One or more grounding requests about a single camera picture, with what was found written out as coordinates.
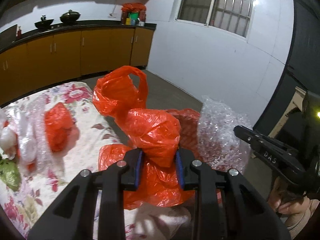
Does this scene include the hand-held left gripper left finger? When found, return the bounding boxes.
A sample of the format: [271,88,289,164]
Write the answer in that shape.
[27,148,144,240]

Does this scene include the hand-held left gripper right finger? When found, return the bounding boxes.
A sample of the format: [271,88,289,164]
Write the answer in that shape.
[176,149,292,240]

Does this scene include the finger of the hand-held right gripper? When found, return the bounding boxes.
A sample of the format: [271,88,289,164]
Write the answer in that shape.
[251,146,308,193]
[234,125,300,156]

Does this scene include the clear bubble wrap sheet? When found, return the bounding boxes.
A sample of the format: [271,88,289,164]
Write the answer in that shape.
[199,95,252,174]
[19,97,52,167]

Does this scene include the red plastic bag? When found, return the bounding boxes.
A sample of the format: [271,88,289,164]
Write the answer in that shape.
[44,102,77,153]
[127,108,181,167]

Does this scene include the red liner bag with handles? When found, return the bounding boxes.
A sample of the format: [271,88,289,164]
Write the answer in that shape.
[92,66,201,211]

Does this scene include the green plastic bag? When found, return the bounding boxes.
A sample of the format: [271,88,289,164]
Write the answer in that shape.
[0,159,22,192]

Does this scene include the person's right forearm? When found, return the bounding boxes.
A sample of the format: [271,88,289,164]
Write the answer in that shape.
[285,200,320,240]

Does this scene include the person's right hand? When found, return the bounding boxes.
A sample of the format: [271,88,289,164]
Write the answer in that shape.
[267,179,313,217]

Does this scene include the beige wooden furniture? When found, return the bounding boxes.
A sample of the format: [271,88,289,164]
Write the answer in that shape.
[271,86,307,141]

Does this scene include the floral tablecloth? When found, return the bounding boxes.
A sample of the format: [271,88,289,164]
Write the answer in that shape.
[0,81,193,239]

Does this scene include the dark door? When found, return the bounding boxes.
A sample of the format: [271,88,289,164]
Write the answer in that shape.
[252,0,320,137]

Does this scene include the white plastic bag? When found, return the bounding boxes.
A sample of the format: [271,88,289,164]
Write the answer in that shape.
[0,112,20,159]

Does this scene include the orange lower kitchen cabinets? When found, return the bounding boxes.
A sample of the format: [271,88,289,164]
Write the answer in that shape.
[0,27,154,106]

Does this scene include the barred window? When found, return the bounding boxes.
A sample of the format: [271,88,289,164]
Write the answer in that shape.
[174,0,257,38]

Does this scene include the red bag of bottles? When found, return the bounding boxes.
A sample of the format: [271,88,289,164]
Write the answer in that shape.
[121,2,147,25]

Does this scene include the black wok with lid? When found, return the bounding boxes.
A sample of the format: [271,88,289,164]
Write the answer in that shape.
[59,9,81,26]

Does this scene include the brown cutting board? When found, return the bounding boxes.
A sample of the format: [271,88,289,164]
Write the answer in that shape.
[0,24,18,46]

